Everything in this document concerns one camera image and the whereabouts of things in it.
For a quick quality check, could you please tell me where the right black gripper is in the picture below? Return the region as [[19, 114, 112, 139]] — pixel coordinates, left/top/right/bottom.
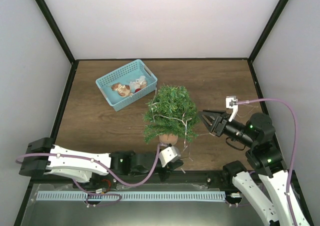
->
[[198, 109, 256, 148]]

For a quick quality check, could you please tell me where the clear led light string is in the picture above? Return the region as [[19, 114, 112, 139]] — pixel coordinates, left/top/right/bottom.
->
[[145, 85, 261, 174]]

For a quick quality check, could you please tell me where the small green christmas tree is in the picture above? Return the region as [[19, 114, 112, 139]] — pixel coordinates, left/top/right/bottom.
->
[[143, 85, 200, 148]]

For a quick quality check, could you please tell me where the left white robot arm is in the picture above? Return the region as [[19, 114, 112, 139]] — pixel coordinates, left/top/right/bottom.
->
[[15, 137, 184, 188]]

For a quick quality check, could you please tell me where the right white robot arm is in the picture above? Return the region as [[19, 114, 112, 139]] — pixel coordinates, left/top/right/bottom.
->
[[198, 110, 310, 226]]

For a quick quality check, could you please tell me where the blue plastic basket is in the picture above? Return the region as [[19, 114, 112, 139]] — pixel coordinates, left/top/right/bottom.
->
[[95, 59, 158, 112]]

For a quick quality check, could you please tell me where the gingerbread figure ornament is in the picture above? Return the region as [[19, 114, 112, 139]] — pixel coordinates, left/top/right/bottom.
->
[[111, 82, 133, 98]]

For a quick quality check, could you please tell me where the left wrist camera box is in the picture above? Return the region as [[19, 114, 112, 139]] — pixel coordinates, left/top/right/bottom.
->
[[158, 146, 181, 168]]

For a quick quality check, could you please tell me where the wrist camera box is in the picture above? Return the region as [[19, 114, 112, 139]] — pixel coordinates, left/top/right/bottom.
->
[[158, 146, 181, 168], [225, 96, 239, 122]]

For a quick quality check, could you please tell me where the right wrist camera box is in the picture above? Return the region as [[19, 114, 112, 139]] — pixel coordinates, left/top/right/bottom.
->
[[225, 96, 239, 122]]

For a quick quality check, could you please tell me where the black aluminium front rail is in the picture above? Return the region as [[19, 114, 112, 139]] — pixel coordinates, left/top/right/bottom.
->
[[32, 169, 296, 187]]

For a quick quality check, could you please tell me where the light blue cable duct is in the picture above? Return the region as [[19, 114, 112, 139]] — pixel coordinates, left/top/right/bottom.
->
[[36, 191, 226, 203]]

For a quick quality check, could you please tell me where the black frame post right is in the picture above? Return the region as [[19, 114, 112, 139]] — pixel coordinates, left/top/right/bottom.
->
[[248, 0, 297, 62]]

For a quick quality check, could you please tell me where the black frame post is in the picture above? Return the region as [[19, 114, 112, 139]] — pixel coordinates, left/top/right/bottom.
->
[[248, 0, 297, 62], [26, 0, 76, 63]]

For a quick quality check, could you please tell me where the black frame post left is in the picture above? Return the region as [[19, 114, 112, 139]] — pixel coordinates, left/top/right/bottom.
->
[[26, 0, 76, 63]]

